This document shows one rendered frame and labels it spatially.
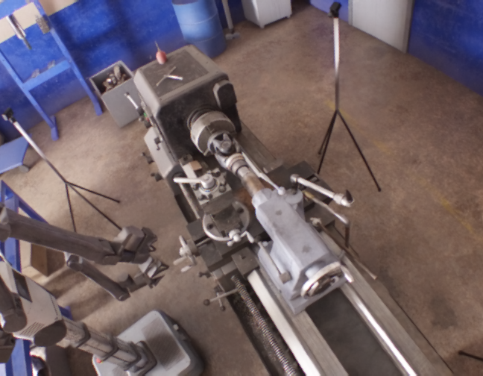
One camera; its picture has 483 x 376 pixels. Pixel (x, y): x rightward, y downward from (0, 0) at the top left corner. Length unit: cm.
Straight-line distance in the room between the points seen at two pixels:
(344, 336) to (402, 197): 162
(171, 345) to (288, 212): 130
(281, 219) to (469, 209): 203
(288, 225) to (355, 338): 66
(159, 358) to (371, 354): 134
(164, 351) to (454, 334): 197
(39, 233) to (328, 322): 135
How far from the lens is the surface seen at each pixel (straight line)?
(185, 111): 205
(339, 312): 176
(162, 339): 239
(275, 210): 150
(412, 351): 165
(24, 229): 91
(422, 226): 291
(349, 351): 172
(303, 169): 200
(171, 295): 276
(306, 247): 139
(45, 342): 160
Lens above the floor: 241
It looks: 50 degrees down
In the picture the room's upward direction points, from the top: 20 degrees counter-clockwise
